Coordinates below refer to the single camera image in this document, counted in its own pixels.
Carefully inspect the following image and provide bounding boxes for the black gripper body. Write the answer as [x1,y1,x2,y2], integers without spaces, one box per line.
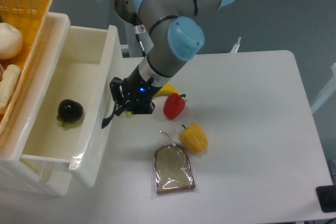
[121,71,155,114]

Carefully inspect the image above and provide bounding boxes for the white drawer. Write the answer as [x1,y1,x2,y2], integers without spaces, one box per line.
[21,26,122,187]

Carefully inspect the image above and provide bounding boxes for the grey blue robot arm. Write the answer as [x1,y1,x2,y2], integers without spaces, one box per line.
[110,0,234,116]

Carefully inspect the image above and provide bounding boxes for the yellow toy banana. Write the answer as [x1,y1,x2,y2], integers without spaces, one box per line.
[126,83,182,118]

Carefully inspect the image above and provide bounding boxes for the red toy bell pepper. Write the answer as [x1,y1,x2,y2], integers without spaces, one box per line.
[163,93,186,120]

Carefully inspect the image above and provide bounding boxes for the black toy eggplant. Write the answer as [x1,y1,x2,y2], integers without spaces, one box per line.
[57,99,84,126]

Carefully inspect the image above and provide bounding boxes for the yellow toy bell pepper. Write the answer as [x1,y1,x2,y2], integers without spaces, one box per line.
[178,123,208,154]

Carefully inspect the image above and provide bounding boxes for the bagged bread slice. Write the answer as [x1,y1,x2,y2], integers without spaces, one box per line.
[152,130,197,197]

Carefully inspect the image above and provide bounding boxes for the cream toy corn cob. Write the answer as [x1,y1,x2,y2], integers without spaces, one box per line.
[1,65,21,115]

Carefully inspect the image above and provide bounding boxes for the white round toy vegetable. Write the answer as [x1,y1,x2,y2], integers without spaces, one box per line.
[1,23,23,60]

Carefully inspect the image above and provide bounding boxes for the orange plastic basket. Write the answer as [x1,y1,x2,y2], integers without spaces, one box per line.
[0,0,54,135]

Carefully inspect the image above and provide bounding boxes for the black device at edge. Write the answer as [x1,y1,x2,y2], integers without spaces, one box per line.
[316,185,335,213]

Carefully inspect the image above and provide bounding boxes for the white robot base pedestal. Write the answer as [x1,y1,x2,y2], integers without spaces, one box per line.
[81,0,155,57]

